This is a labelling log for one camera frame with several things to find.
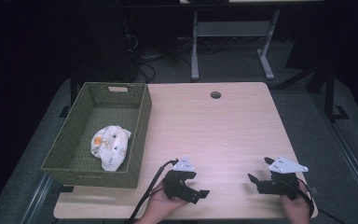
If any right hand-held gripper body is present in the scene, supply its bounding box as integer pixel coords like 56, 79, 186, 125
256, 156, 310, 201

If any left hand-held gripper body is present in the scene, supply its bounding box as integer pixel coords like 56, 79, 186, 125
162, 156, 200, 205

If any white patterned cloth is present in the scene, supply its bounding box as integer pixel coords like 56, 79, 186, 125
90, 125, 132, 173

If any green woven basket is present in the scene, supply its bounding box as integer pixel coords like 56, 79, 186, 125
40, 81, 153, 189

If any person's left hand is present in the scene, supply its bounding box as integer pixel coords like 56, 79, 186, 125
139, 181, 189, 224

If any person's right hand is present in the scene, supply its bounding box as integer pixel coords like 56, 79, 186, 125
280, 185, 311, 224

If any black metal stand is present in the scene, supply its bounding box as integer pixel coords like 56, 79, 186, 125
59, 66, 79, 119
321, 64, 350, 122

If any dark cabinet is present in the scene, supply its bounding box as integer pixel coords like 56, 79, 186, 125
71, 0, 139, 82

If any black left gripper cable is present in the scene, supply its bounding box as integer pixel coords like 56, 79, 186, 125
125, 159, 180, 224

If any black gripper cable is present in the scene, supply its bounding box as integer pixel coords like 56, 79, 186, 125
296, 177, 348, 224
125, 159, 180, 224

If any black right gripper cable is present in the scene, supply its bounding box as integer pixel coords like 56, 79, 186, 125
296, 177, 348, 224

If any metal floor rail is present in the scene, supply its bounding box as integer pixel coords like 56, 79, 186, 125
20, 174, 54, 224
310, 92, 358, 208

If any tangle of floor cables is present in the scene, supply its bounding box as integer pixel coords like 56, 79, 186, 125
122, 32, 200, 83

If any grey metal desk frame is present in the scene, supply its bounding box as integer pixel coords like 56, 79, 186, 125
190, 8, 282, 81

